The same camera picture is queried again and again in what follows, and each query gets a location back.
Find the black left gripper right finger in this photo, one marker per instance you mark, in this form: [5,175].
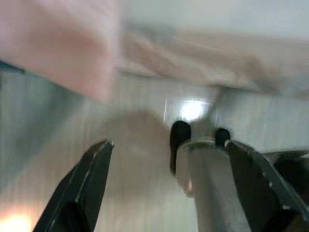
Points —
[263,193]

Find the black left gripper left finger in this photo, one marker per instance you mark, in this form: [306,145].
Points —
[87,188]

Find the robot right leg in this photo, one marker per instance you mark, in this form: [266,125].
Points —
[221,136]

